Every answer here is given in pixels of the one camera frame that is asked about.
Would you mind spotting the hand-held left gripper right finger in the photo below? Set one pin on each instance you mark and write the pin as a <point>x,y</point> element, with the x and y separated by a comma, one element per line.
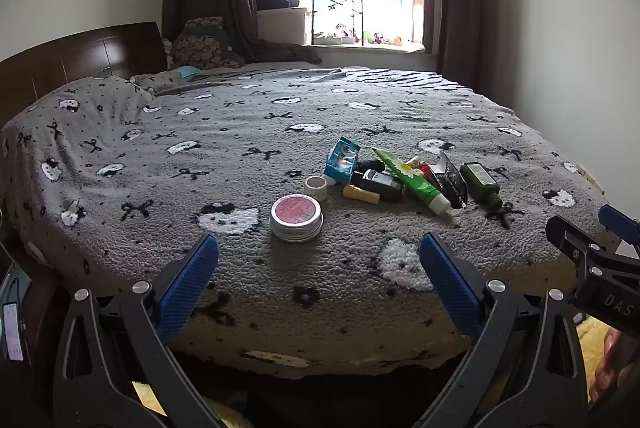
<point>445,278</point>

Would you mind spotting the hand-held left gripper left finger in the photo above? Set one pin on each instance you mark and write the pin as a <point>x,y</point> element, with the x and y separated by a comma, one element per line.
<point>192,280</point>

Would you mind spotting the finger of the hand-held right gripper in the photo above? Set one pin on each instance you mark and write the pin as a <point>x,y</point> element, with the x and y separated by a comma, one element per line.
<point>570,238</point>
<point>617,220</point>

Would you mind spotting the black clear packet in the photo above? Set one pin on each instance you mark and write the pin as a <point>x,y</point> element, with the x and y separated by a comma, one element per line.
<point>450,185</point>

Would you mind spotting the green tube with white cap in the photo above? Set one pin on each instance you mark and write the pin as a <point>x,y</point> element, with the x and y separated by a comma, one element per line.
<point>415,185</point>

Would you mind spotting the dark green square bottle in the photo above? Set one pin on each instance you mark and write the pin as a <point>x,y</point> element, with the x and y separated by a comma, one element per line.
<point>481,182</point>

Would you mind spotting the dark labelled bottle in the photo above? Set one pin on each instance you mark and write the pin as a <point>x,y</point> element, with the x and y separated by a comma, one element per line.
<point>382,184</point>

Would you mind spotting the small yellow tube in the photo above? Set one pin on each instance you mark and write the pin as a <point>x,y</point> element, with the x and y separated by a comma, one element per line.
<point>361,195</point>

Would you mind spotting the round tin with pink lid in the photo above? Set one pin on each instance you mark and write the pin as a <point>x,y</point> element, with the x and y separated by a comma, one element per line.
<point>296,214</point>

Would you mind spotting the small black bottle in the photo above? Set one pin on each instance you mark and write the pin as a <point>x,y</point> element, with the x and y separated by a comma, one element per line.
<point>371,166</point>

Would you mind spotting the small white jar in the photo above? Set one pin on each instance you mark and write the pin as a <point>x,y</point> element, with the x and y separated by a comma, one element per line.
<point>316,188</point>

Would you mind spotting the blue snack packet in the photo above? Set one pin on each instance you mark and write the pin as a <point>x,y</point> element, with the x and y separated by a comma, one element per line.
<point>341,160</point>

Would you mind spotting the person's right hand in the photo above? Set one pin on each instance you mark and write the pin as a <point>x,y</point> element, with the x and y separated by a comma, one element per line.
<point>607,363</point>

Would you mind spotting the smartphone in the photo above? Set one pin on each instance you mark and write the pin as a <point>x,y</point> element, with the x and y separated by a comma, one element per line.
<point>12,330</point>

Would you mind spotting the grey dotted pillow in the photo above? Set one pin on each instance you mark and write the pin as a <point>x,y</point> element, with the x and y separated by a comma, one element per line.
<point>90,107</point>

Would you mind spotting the patterned pillow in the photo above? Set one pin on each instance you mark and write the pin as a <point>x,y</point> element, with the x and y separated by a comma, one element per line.
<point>160,80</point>

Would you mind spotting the light blue cloth item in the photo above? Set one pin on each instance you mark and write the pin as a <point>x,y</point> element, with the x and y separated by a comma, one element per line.
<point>187,72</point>

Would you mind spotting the brown patterned cushion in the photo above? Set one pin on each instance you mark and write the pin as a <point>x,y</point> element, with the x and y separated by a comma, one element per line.
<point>200,45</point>

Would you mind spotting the row of small toys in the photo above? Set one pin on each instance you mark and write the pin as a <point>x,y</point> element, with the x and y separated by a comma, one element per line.
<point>380,38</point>

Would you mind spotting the dark wooden headboard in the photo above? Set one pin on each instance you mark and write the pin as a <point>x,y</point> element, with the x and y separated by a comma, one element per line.
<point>75,57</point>

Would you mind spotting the white storage box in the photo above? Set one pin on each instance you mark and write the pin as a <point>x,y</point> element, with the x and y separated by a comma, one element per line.
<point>281,26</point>

